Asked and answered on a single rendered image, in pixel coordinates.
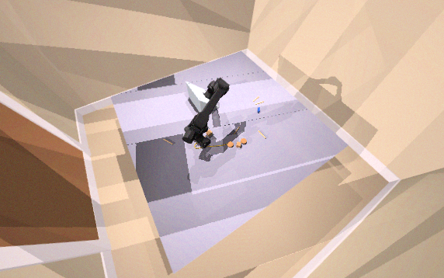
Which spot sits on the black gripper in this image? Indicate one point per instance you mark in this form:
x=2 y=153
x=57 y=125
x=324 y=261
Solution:
x=199 y=138

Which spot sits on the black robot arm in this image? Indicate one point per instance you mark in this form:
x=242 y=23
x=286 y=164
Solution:
x=216 y=90

